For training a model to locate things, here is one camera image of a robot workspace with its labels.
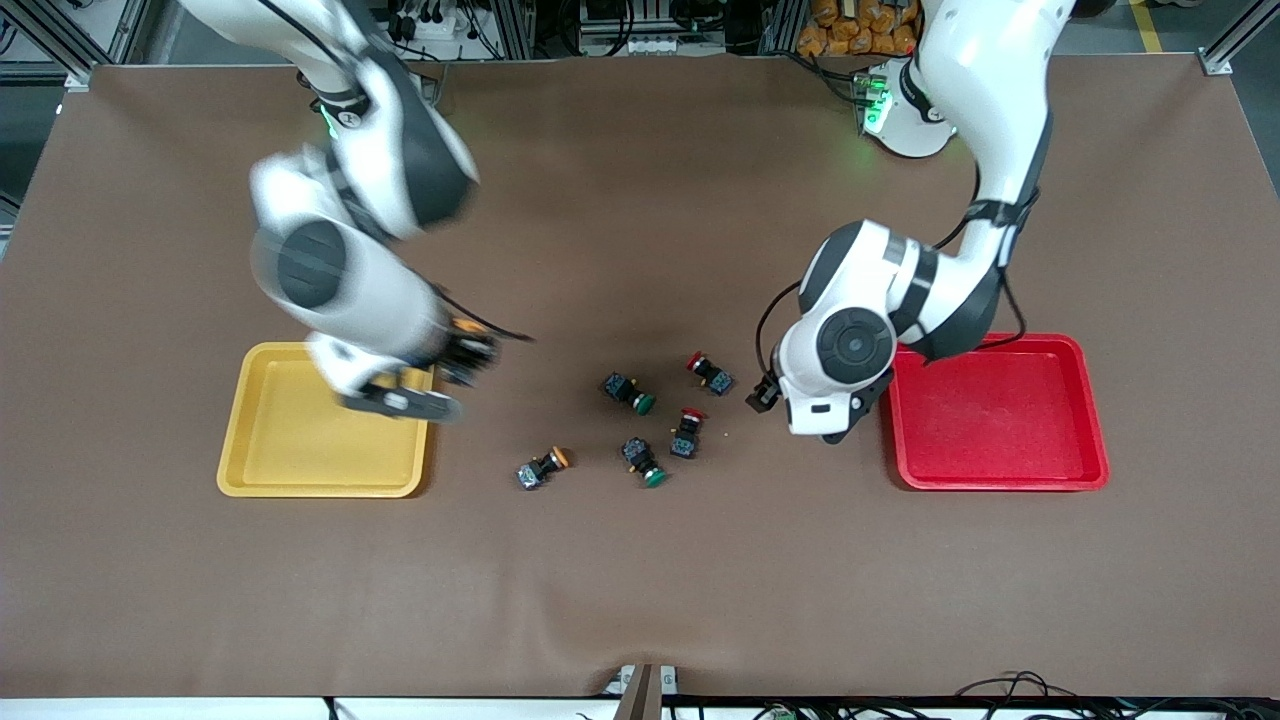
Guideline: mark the brown table mat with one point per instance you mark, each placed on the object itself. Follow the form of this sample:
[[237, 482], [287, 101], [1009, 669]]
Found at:
[[640, 580]]

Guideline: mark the white power strip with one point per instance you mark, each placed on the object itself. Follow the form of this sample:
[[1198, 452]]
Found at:
[[430, 20]]

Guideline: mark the orange packaged goods heap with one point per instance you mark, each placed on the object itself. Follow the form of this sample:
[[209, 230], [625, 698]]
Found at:
[[850, 30]]

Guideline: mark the red plastic tray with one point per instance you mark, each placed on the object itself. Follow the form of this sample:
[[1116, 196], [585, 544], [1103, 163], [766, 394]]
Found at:
[[1000, 430]]

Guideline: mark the yellow plastic tray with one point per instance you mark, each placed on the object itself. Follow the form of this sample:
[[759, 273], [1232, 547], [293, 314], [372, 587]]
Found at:
[[300, 450]]

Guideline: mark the green push button switch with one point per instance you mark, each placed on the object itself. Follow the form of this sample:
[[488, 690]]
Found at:
[[640, 458], [625, 388]]

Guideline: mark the aluminium frame strut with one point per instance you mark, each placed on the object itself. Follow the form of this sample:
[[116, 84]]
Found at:
[[1222, 60], [55, 42]]

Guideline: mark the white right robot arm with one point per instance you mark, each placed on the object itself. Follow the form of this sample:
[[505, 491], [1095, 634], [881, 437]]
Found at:
[[350, 270]]

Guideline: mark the aluminium frame post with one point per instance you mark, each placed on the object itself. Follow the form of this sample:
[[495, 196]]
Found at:
[[780, 28], [515, 30]]

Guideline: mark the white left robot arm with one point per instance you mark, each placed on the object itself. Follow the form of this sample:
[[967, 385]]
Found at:
[[990, 90]]

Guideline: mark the red push button switch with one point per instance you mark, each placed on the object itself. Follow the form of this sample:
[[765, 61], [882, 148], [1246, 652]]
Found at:
[[685, 435], [712, 375]]

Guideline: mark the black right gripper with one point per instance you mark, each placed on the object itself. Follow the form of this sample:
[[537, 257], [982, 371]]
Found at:
[[470, 357]]

